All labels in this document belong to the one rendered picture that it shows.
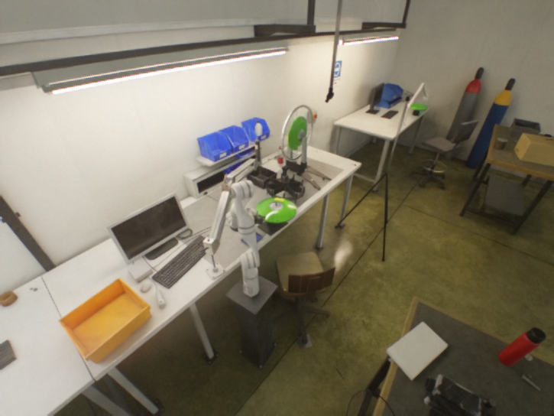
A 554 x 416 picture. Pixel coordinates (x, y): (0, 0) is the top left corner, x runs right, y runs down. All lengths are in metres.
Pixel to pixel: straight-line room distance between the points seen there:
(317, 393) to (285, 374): 0.28
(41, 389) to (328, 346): 1.90
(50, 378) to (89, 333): 0.24
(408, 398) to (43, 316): 1.95
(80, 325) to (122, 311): 0.22
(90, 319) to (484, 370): 2.04
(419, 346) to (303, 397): 1.12
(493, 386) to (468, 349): 0.17
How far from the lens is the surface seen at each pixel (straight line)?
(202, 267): 1.82
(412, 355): 1.50
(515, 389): 1.70
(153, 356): 2.65
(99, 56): 1.50
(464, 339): 1.70
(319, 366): 2.44
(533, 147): 3.97
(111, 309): 1.83
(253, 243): 1.40
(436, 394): 1.15
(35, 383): 1.82
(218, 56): 1.80
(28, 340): 1.99
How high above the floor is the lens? 2.27
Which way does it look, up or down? 38 degrees down
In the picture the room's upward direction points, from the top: straight up
